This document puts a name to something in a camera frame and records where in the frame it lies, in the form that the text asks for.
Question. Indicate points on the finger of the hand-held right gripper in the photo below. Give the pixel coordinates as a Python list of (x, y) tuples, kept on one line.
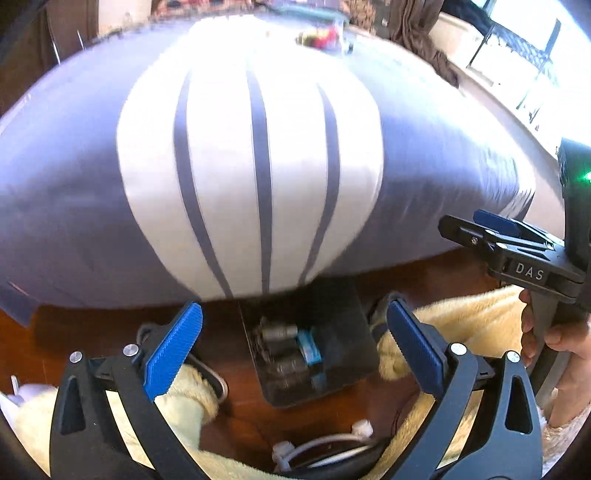
[(496, 221), (461, 233)]

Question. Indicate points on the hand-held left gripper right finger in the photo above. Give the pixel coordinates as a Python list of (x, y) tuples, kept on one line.
[(415, 350)]

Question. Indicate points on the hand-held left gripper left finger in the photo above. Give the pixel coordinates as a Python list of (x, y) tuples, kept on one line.
[(173, 350)]

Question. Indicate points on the black waste bin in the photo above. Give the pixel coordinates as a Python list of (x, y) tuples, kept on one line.
[(341, 314)]

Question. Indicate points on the white lotion bottle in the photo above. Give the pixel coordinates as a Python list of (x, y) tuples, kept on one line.
[(279, 331)]

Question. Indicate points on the pink yellow toy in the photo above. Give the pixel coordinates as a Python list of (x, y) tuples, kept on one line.
[(323, 38)]

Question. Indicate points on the person's right hand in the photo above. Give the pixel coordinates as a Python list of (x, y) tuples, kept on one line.
[(575, 341)]

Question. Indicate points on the blue white striped blanket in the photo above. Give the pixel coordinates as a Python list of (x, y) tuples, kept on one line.
[(92, 184)]

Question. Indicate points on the glass window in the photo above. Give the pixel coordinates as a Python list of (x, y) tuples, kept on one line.
[(517, 18)]

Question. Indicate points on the brown curtain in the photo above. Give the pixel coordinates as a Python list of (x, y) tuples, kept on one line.
[(415, 27)]

